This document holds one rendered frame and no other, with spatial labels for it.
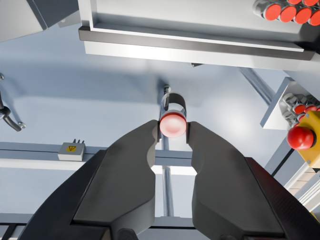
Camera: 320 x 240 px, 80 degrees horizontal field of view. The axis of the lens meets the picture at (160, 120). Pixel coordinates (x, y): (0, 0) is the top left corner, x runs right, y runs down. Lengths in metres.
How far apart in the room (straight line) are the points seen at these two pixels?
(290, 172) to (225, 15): 0.44
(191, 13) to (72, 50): 1.12
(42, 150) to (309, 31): 1.23
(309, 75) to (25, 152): 1.27
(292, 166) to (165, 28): 0.48
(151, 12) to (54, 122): 1.54
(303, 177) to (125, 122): 1.27
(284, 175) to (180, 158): 0.64
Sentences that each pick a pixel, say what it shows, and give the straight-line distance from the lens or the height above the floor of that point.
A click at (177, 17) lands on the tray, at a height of 0.88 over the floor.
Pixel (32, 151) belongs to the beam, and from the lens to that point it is 1.30.
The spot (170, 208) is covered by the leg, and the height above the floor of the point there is 0.78.
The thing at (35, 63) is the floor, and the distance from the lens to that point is 1.55.
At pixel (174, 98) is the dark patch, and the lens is 0.16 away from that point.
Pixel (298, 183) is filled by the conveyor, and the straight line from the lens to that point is 0.68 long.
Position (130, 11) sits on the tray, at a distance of 0.35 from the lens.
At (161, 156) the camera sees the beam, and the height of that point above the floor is 0.49.
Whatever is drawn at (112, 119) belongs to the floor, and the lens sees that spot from 1.61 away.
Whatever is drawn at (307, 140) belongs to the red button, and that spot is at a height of 1.01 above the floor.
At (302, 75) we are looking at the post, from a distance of 0.45.
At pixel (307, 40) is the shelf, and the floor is 0.88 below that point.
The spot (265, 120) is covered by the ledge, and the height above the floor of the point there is 0.88.
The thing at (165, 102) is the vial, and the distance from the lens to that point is 0.16.
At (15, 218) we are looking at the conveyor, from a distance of 1.05.
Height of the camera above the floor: 1.23
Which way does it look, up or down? 51 degrees down
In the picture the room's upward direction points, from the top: 178 degrees clockwise
